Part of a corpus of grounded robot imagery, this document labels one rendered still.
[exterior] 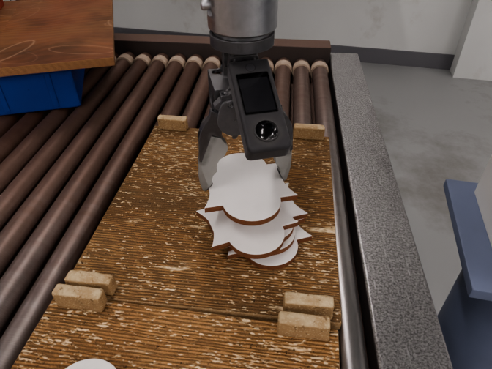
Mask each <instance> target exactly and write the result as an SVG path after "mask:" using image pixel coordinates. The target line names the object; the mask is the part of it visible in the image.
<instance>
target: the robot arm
mask: <svg viewBox="0 0 492 369"><path fill-rule="evenodd" d="M201 9H202V10H207V22H208V28H209V29H210V31H209V36H210V45H211V46H212V47H213V48H214V49H215V50H217V51H220V52H222V64H221V65H220V68H217V69H208V82H209V104H210V109H209V115H208V116H206V117H205V118H204V119H203V120H202V122H201V125H200V127H199V131H198V177H199V181H200V184H201V187H202V189H203V191H207V190H208V189H209V188H210V187H211V186H212V185H213V183H212V177H213V176H214V175H215V173H216V172H217V164H218V162H219V160H220V159H221V158H222V157H224V156H225V155H226V152H227V151H228V145H227V143H226V140H225V139H224V137H223V136H222V132H223V133H225V134H227V135H231V136H232V138H233V139H236V138H237V137H238V135H241V138H242V144H243V148H244V151H245V157H246V159H247V160H261V159H267V158H272V157H273V158H274V161H275V163H276V165H277V170H278V173H279V174H280V177H281V179H283V181H285V180H286V179H287V177H288V173H289V171H290V167H291V156H292V150H293V128H292V125H291V121H290V120H289V118H288V116H287V115H286V112H285V111H284V110H283V108H282V105H281V104H280V100H279V97H278V94H277V89H276V86H275V82H274V78H273V76H272V71H271V68H270V65H269V61H268V59H259V57H258V53H261V52H264V51H267V50H269V49H270V48H271V47H272V46H273V45H274V39H275V29H276V28H277V11H278V0H202V1H201ZM218 72H221V73H219V74H214V73H218Z"/></svg>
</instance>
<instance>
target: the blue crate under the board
mask: <svg viewBox="0 0 492 369"><path fill-rule="evenodd" d="M84 71H85V68H84V69H76V70H62V71H55V72H41V73H33V74H25V75H11V76H4V77H0V116H3V115H9V114H16V113H28V112H34V111H46V110H53V109H59V108H71V107H78V106H80V105H81V99H82V92H83V79H84Z"/></svg>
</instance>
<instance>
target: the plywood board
mask: <svg viewBox="0 0 492 369"><path fill-rule="evenodd" d="M114 65H115V48H114V29H113V0H19V1H4V6H3V7H2V8H1V10H0V77H4V76H11V75H25V74H33V73H41V72H55V71H62V70H76V69H84V68H92V67H106V66H114Z"/></svg>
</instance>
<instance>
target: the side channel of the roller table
mask: <svg viewBox="0 0 492 369"><path fill-rule="evenodd" d="M114 48H115V52H116V53H117V54H118V55H119V56H120V55H121V54H123V53H124V52H127V51H129V52H131V53H133V54H134V55H135V57H136V56H138V55H140V54H141V53H143V52H147V53H149V54H151V56H152V58H154V57H155V56H156V55H157V54H159V53H165V54H167V55H168V57H169V59H171V57H173V56H174V55H175V54H177V53H180V54H183V55H184V56H185V57H186V59H187V60H188V59H189V58H190V57H191V56H192V55H193V54H198V55H200V56H202V57H203V59H204V61H205V60H206V59H207V58H208V57H209V56H211V55H216V56H218V57H219V58H220V60H221V64H222V52H220V51H217V50H215V49H214V48H213V47H212V46H211V45H210V37H208V36H186V35H164V34H122V33H114ZM330 54H331V44H330V41H329V40H293V39H274V45H273V46H272V47H271V48H270V49H269V50H267V51H264V52H261V53H258V57H259V59H261V58H263V57H269V58H270V59H271V60H272V61H273V64H274V70H275V64H276V63H277V60H278V59H280V58H283V57H285V58H287V59H289V60H290V62H291V66H292V68H293V66H294V62H295V61H296V60H297V59H300V58H303V59H306V60H307V61H308V64H309V65H310V67H311V65H312V63H313V62H314V61H315V60H316V59H323V60H324V61H325V62H326V63H327V66H328V69H329V60H330Z"/></svg>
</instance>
